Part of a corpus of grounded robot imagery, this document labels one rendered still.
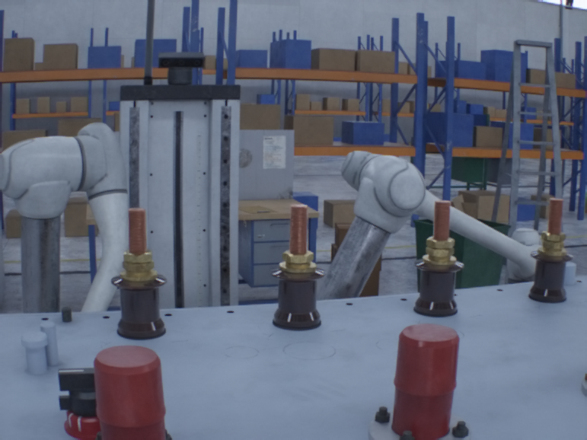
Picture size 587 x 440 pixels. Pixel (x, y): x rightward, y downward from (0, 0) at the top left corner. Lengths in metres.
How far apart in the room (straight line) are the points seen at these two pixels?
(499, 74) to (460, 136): 1.16
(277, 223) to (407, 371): 4.71
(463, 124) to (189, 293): 8.43
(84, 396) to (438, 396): 0.40
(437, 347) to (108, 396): 0.35
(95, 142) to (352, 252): 0.68
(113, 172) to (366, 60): 8.00
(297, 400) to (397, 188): 0.85
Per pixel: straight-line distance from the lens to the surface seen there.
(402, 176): 1.66
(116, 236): 1.65
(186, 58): 1.96
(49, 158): 1.59
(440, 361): 0.76
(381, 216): 1.70
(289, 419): 0.87
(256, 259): 5.46
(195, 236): 2.04
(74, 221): 8.92
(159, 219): 2.02
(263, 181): 6.07
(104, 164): 1.65
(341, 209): 9.53
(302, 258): 1.17
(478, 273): 5.52
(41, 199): 1.60
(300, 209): 1.16
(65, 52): 8.78
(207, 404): 0.90
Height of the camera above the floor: 1.75
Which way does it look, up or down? 10 degrees down
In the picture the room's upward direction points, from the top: 1 degrees clockwise
